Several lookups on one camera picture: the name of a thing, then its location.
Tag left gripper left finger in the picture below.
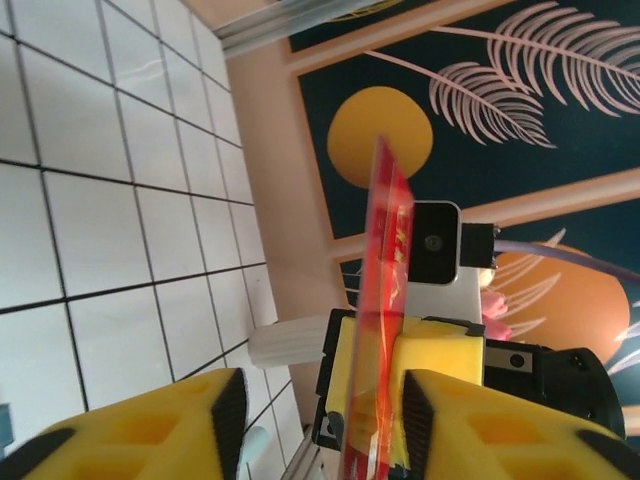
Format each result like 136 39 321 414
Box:
0 367 250 480

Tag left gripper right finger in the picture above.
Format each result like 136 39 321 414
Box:
401 368 640 480

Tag red credit card gold print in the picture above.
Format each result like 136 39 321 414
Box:
338 132 417 480

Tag aluminium frame post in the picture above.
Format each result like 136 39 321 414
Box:
214 0 381 51

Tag light blue toy garden fork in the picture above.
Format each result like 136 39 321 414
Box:
242 423 275 480

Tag white ribbed vase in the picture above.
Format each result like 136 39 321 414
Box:
247 314 329 371

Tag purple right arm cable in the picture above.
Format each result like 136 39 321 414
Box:
493 238 640 284

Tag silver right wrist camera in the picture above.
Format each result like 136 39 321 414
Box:
407 199 464 287

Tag artificial tulip bouquet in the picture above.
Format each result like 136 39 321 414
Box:
477 267 514 344

